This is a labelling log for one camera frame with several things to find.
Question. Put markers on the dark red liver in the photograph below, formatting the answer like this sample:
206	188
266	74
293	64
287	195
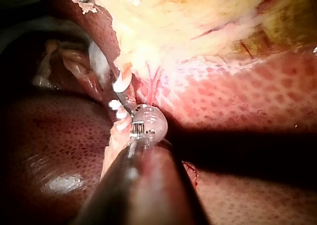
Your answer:
247	101

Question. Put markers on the dark right arm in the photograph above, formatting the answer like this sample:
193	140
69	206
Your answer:
141	187

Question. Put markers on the pale fatty tissue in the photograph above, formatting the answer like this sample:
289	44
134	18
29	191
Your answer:
67	61

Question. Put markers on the thin tube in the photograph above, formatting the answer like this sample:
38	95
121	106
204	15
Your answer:
115	138
125	70

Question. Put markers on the gallbladder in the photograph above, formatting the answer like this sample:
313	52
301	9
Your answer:
178	24

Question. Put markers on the white clip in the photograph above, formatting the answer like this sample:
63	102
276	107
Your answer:
114	104
120	114
121	84

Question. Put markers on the right arm instrument jaw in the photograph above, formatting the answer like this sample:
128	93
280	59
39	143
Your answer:
121	103

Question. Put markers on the right arm instrument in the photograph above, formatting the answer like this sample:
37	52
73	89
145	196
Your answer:
151	124

